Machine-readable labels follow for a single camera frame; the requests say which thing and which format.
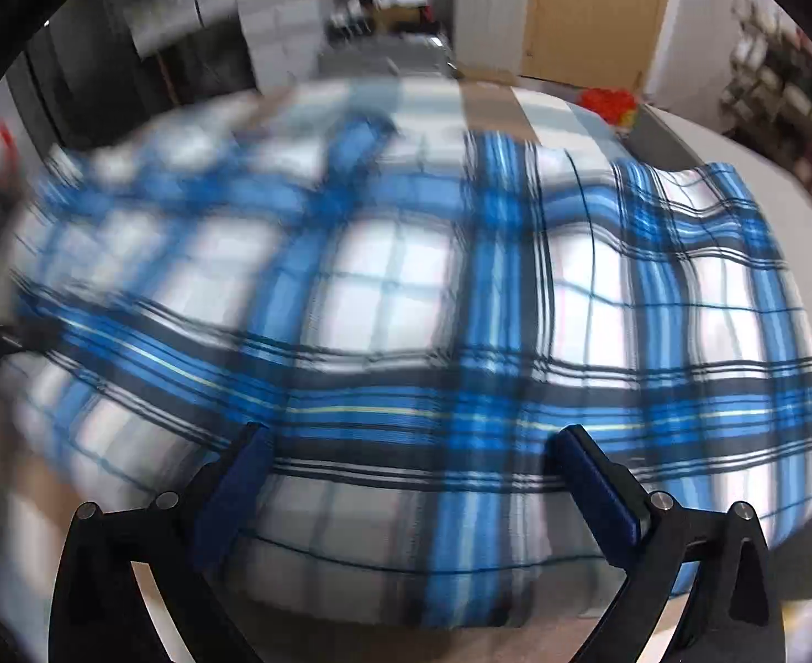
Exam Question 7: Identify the grey ottoman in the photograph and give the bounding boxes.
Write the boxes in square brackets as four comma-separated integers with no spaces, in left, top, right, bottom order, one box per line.
[627,103,812,602]

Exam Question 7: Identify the blue white plaid shirt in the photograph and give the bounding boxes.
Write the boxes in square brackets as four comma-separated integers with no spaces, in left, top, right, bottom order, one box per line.
[6,79,812,629]

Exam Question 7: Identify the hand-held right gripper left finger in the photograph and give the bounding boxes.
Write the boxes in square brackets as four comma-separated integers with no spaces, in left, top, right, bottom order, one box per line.
[48,423,273,663]

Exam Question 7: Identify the brown cardboard box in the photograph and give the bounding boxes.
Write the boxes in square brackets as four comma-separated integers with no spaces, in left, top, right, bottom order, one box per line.
[457,67,521,85]

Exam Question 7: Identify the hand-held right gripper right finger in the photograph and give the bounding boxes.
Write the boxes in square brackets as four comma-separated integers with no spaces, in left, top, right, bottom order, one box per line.
[556,426,787,663]

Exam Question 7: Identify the white desk with drawers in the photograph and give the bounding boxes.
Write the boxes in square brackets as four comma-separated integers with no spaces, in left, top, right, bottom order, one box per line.
[126,0,325,96]

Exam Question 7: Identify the checked bed sheet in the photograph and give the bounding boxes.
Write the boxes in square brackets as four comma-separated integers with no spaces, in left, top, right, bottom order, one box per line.
[0,75,631,663]

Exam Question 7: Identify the white cabinet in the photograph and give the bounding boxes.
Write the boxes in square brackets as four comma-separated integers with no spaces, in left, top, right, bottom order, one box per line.
[456,0,534,78]

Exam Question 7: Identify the dark grey fridge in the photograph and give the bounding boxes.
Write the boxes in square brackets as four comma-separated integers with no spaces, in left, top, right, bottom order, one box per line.
[6,19,164,153]

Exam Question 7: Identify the wooden door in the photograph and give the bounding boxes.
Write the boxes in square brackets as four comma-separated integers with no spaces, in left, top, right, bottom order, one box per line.
[520,0,678,85]

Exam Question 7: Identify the orange plastic bag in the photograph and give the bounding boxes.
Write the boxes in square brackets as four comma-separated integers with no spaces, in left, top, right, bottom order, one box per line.
[577,86,640,130]

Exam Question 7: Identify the silver suitcase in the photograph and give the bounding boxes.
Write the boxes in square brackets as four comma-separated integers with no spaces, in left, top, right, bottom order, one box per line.
[319,38,458,82]

